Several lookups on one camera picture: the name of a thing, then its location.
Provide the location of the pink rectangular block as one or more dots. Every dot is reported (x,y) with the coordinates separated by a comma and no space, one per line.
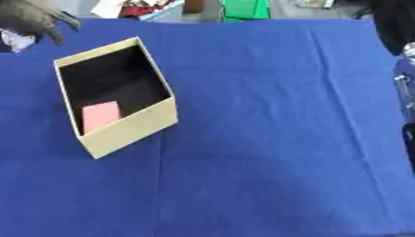
(100,115)

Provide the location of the green box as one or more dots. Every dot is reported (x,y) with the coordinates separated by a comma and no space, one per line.
(246,9)

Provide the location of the red and white bag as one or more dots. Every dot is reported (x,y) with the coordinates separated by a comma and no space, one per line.
(132,8)

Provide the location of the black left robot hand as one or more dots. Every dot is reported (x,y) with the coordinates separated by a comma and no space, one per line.
(29,15)

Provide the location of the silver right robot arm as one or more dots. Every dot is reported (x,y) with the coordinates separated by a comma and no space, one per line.
(406,92)

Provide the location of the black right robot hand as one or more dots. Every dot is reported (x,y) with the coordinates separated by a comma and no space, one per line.
(397,21)

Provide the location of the tan cardboard box black inside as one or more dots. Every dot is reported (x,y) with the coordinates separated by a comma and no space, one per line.
(116,97)

